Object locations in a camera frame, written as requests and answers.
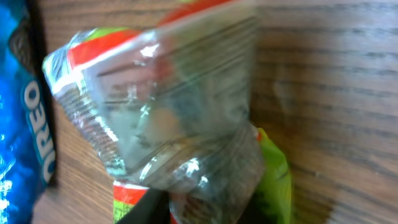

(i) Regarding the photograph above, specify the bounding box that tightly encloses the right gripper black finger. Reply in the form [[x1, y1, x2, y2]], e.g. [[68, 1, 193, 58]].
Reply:
[[116, 189, 170, 224]]

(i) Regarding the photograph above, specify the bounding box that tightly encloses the green snack packet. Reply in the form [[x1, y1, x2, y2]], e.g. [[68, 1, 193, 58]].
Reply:
[[42, 1, 292, 223]]

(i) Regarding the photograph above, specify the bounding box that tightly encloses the blue snack bar wrapper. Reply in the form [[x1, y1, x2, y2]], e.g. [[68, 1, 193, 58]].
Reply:
[[1, 0, 56, 224]]

